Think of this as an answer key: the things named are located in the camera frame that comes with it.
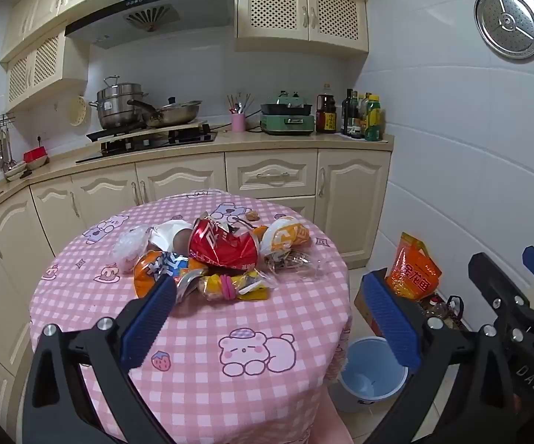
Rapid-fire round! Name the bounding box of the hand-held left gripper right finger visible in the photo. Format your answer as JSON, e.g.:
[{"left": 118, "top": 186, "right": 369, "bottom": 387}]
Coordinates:
[{"left": 362, "top": 268, "right": 518, "bottom": 444}]

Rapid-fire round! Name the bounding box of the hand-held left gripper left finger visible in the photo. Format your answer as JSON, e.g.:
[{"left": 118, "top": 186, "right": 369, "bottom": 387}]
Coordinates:
[{"left": 21, "top": 274, "right": 178, "bottom": 444}]

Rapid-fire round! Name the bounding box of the orange and blue snack packet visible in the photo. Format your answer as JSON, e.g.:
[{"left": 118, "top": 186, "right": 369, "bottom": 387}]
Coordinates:
[{"left": 133, "top": 250, "right": 189, "bottom": 299}]

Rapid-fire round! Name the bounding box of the light blue plastic bin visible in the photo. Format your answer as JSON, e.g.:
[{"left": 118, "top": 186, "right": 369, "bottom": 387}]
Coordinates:
[{"left": 336, "top": 337, "right": 409, "bottom": 413}]

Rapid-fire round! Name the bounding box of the clear knotted plastic bag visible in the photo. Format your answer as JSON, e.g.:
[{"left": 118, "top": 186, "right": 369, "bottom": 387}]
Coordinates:
[{"left": 112, "top": 224, "right": 152, "bottom": 273}]

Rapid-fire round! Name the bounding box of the red snack bag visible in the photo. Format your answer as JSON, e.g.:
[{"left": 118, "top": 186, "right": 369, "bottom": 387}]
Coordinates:
[{"left": 188, "top": 216, "right": 261, "bottom": 271}]

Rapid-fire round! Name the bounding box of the yellow snack packet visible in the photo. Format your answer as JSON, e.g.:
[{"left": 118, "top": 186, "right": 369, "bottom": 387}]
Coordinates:
[{"left": 202, "top": 273, "right": 270, "bottom": 303}]

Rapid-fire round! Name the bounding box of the brown cardboard box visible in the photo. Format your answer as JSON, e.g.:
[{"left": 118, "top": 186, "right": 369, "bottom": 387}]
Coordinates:
[{"left": 354, "top": 277, "right": 388, "bottom": 338}]

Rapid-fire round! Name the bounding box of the patterned brown paper bag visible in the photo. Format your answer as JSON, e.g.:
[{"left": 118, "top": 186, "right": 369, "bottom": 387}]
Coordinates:
[{"left": 417, "top": 293, "right": 474, "bottom": 333}]

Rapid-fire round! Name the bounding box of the orange rice bag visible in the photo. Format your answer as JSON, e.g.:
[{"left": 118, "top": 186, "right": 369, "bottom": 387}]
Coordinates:
[{"left": 386, "top": 232, "right": 443, "bottom": 301}]

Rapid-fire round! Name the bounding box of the white plastic bag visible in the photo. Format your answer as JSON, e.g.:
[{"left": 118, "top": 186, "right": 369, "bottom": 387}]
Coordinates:
[{"left": 149, "top": 219, "right": 194, "bottom": 260}]

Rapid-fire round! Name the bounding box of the pink checked tablecloth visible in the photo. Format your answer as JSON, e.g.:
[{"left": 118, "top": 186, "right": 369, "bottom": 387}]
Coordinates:
[{"left": 29, "top": 189, "right": 353, "bottom": 444}]

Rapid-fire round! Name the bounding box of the clear crumpled plastic wrapper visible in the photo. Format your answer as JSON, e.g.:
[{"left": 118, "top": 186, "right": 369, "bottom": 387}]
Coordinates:
[{"left": 264, "top": 247, "right": 337, "bottom": 283}]

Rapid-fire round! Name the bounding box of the person's pink trouser leg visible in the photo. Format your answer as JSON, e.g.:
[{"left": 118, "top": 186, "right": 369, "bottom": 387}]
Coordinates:
[{"left": 311, "top": 393, "right": 356, "bottom": 444}]

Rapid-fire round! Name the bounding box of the cream cabinet door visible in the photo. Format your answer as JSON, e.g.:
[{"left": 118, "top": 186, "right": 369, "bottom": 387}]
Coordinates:
[{"left": 316, "top": 148, "right": 392, "bottom": 269}]

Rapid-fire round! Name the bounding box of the orange and white snack bag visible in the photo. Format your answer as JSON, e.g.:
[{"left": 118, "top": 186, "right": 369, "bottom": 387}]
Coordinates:
[{"left": 260, "top": 216, "right": 311, "bottom": 257}]

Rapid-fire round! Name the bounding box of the cream kitchen base cabinet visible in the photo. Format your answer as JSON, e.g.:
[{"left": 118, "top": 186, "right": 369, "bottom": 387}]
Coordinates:
[{"left": 0, "top": 132, "right": 395, "bottom": 421}]

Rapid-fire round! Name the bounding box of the cream cabinet drawer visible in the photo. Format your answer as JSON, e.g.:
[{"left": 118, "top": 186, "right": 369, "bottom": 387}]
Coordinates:
[
  {"left": 225, "top": 150, "right": 318, "bottom": 195},
  {"left": 267, "top": 195, "right": 316, "bottom": 223}
]

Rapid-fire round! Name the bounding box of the black gas stove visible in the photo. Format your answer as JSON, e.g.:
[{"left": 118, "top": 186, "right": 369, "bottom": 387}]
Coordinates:
[{"left": 76, "top": 122, "right": 218, "bottom": 164}]

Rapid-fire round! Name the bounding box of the yellow green bottle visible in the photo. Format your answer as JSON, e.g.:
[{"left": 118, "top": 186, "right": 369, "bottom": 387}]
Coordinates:
[{"left": 364, "top": 95, "right": 383, "bottom": 142}]

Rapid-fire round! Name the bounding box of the dark glass bottle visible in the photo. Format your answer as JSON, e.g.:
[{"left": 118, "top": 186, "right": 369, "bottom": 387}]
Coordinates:
[
  {"left": 348, "top": 91, "right": 365, "bottom": 138},
  {"left": 341, "top": 89, "right": 355, "bottom": 136}
]

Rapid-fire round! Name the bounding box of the steel frying pan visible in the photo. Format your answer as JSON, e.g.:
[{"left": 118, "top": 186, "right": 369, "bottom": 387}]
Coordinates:
[{"left": 127, "top": 97, "right": 203, "bottom": 128}]

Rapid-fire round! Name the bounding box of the steel steamer pot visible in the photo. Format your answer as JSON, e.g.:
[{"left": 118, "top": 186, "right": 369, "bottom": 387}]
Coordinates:
[{"left": 89, "top": 76, "right": 150, "bottom": 129}]

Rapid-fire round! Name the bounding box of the cream round strainer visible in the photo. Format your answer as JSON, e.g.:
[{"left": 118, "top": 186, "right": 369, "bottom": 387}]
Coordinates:
[{"left": 68, "top": 95, "right": 87, "bottom": 127}]

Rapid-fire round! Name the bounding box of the green electric cooker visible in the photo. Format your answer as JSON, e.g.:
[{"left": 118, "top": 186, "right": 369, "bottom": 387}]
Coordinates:
[{"left": 260, "top": 91, "right": 316, "bottom": 136}]

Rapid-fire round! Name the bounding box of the round steel steamer plate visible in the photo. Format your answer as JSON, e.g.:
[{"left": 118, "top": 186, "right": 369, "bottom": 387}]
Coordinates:
[{"left": 474, "top": 0, "right": 534, "bottom": 61}]

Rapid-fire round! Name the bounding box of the black range hood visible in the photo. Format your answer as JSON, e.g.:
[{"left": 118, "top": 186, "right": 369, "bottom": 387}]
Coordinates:
[{"left": 64, "top": 0, "right": 231, "bottom": 49}]

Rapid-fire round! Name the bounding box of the cream lattice wall cabinet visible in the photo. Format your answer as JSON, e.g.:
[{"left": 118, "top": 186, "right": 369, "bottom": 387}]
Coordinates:
[
  {"left": 0, "top": 32, "right": 89, "bottom": 112},
  {"left": 234, "top": 0, "right": 370, "bottom": 58}
]

